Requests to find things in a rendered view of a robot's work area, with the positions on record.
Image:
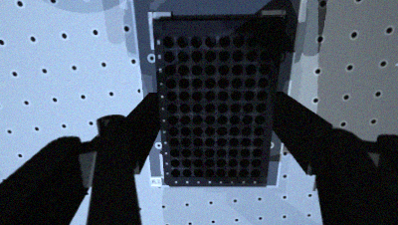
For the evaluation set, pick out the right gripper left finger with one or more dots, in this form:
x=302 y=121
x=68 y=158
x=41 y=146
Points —
x=33 y=194

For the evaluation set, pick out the black well plate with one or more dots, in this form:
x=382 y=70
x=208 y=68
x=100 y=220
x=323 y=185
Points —
x=216 y=131

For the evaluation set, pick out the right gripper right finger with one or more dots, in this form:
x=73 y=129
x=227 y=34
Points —
x=350 y=187

